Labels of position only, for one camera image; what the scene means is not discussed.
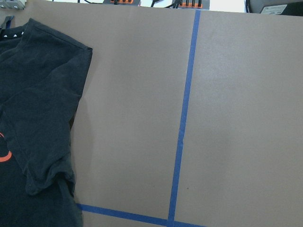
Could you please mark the black printed t-shirt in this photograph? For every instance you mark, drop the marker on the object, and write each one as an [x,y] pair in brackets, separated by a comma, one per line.
[42,77]

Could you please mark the black computer box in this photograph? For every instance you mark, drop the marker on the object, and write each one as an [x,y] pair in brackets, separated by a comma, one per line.
[275,7]

